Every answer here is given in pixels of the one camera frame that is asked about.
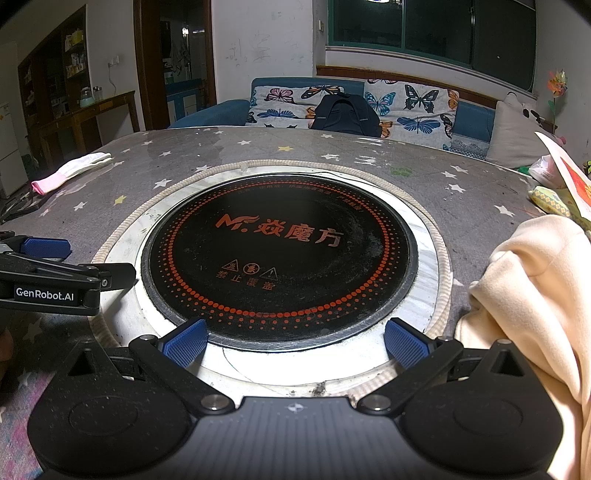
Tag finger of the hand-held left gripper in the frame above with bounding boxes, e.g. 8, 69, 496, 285
0, 255, 138, 291
0, 234, 73, 264

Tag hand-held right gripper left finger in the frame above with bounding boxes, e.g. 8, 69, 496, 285
67, 318, 235, 414

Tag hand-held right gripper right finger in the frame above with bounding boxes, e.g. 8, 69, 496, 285
358, 318, 523, 414

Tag cream garment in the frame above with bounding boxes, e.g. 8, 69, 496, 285
455, 214, 591, 480

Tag black eyeglasses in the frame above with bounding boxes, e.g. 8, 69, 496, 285
0, 193, 48, 221

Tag pink and white sock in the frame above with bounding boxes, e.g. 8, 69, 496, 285
31, 152, 113, 195

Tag round black induction cooktop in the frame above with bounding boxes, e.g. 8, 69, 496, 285
141, 173, 420, 343

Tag dark wooden side table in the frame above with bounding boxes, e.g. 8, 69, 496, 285
39, 90, 140, 158

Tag dark wooden shelf cabinet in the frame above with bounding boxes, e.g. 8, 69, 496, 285
18, 4, 89, 145

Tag blue cabinet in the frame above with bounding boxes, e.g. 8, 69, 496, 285
165, 78, 206, 123

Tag yellow green patterned packet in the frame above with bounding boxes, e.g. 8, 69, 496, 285
529, 185, 574, 217

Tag blue sofa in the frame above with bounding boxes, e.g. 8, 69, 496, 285
165, 76, 500, 149

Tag grey star tablecloth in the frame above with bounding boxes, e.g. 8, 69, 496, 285
0, 124, 561, 480

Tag white pink plastic bag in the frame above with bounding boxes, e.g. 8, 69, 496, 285
529, 154, 567, 188

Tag white cushion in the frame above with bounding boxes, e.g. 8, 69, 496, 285
485, 92, 556, 169

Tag black backpack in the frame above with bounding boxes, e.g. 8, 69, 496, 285
310, 93, 382, 138

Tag white paper with red print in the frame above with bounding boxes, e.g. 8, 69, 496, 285
534, 131, 591, 209

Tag butterfly print blanket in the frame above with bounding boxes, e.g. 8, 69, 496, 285
245, 78, 461, 140

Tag colourful paper flower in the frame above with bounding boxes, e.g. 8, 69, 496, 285
547, 69, 570, 126

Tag green framed window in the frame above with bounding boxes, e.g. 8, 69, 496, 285
325, 0, 540, 94

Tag dark wooden door frame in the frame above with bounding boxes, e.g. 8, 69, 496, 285
134, 0, 218, 133

